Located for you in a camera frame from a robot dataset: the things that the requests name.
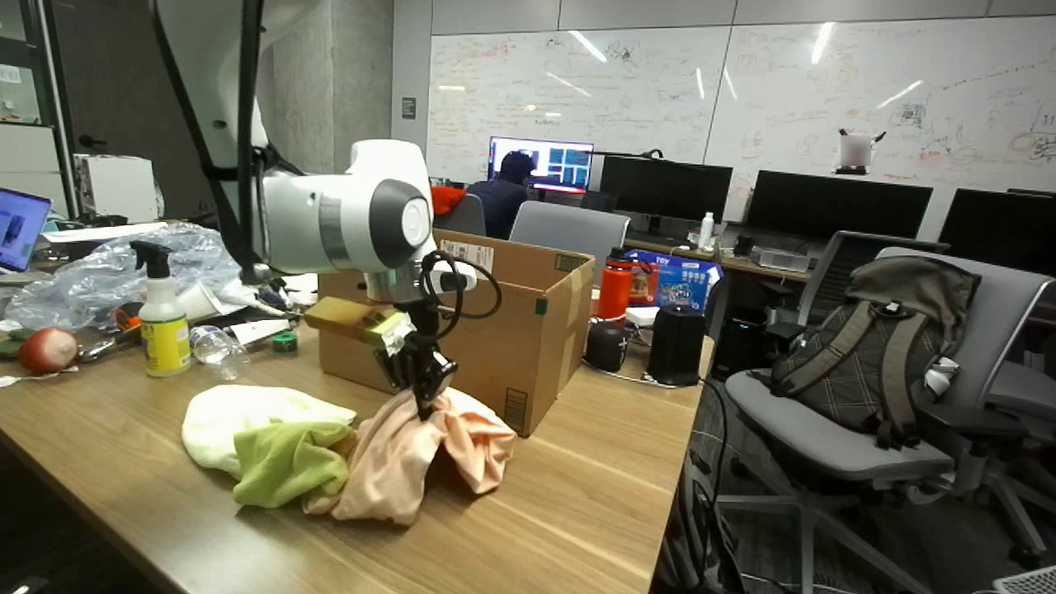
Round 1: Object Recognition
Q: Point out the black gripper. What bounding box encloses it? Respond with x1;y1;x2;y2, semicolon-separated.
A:
383;302;459;425

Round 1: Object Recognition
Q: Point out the peach shirt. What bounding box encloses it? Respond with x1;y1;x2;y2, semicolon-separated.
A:
299;384;520;527

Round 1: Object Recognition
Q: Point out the yellow-green towel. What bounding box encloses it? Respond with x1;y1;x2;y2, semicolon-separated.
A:
232;419;355;513

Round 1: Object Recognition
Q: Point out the cream white towel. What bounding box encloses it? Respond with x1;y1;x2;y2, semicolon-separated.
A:
178;384;361;479

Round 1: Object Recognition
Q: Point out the brown cardboard box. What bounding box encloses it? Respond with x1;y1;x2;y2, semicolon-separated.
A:
316;229;596;438

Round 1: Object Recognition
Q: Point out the blue printed box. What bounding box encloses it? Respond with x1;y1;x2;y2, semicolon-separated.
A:
622;249;723;317

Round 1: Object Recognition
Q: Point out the white cabinet box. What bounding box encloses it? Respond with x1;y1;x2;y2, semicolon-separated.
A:
72;153;168;223

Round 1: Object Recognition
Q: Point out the small black cube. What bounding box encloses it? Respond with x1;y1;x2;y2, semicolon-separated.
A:
584;320;632;375

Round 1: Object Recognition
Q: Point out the seated person in dark shirt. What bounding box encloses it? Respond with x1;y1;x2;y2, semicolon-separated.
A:
473;148;542;242

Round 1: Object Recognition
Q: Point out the orange bottle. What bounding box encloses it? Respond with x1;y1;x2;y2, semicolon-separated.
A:
593;259;636;322

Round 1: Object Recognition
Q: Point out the grey office chair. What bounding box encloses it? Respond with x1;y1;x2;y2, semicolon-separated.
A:
506;198;632;278
718;245;1056;594

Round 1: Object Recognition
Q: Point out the crumpled clear plastic bottle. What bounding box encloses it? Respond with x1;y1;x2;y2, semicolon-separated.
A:
189;322;252;384

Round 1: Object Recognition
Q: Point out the black cylinder container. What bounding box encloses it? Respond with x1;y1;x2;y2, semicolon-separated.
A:
644;305;705;388

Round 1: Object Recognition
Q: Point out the monitor with lit screen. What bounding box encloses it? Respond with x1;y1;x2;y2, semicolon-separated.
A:
485;132;596;206

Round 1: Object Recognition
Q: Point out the yellow cup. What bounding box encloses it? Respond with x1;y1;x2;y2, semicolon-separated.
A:
130;242;195;381

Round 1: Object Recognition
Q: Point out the black monitor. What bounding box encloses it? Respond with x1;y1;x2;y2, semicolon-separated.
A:
936;186;1056;278
743;170;936;245
596;153;736;249

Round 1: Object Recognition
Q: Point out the clear plastic bag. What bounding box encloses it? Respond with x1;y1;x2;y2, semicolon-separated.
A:
3;223;259;332

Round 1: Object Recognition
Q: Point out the whiteboard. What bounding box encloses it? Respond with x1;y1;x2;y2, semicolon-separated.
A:
424;13;1056;192

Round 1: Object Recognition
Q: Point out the red round ball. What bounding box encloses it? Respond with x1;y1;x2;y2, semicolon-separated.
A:
15;326;81;375

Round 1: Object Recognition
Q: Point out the grey-brown backpack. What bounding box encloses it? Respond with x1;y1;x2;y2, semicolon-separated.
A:
768;254;983;450

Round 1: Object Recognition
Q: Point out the laptop with blue screen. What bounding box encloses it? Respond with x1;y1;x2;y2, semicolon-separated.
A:
0;186;57;274

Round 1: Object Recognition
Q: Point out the llama figure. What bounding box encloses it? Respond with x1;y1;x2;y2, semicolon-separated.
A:
834;124;891;177

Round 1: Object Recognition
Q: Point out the tan wrist camera block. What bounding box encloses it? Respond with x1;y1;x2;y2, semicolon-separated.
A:
302;293;417;355

